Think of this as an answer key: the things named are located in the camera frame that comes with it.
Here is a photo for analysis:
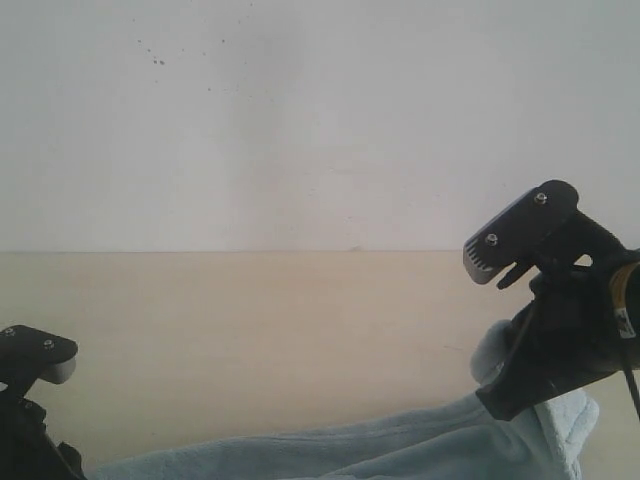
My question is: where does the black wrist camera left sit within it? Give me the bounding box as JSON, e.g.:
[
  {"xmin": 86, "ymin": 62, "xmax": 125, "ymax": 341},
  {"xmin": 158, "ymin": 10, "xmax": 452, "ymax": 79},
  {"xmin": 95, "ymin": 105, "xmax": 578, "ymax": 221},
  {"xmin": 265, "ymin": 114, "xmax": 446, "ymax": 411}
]
[{"xmin": 1, "ymin": 325, "xmax": 78, "ymax": 398}]

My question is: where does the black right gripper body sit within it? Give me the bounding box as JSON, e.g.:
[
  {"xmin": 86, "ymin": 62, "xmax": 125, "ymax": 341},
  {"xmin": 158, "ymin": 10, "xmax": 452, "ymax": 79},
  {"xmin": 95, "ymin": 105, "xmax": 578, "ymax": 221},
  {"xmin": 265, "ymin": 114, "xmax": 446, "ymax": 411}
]
[{"xmin": 476, "ymin": 269, "xmax": 630, "ymax": 421}]

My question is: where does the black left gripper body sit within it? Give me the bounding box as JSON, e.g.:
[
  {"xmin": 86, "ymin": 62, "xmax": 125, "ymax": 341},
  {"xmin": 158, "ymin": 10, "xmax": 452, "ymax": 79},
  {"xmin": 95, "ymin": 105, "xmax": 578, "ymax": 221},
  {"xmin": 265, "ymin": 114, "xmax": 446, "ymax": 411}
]
[{"xmin": 1, "ymin": 390, "xmax": 86, "ymax": 480}]

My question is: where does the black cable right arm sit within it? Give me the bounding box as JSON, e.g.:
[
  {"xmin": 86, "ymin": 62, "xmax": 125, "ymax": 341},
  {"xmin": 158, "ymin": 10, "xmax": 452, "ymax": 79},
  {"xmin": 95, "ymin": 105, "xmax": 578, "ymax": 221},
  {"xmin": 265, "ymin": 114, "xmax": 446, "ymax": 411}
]
[{"xmin": 619, "ymin": 349, "xmax": 640, "ymax": 421}]

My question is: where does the light blue terry towel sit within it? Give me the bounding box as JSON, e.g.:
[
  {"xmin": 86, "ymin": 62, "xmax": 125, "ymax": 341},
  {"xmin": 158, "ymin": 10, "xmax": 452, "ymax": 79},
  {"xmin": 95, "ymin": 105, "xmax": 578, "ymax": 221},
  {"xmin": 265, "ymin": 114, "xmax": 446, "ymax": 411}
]
[{"xmin": 94, "ymin": 319, "xmax": 600, "ymax": 480}]

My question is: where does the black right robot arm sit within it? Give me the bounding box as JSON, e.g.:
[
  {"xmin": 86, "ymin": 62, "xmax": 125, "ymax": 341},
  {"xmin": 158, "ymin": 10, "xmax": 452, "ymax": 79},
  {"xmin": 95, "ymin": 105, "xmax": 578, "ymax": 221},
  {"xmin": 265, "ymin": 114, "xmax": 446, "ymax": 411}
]
[{"xmin": 476, "ymin": 251, "xmax": 639, "ymax": 421}]

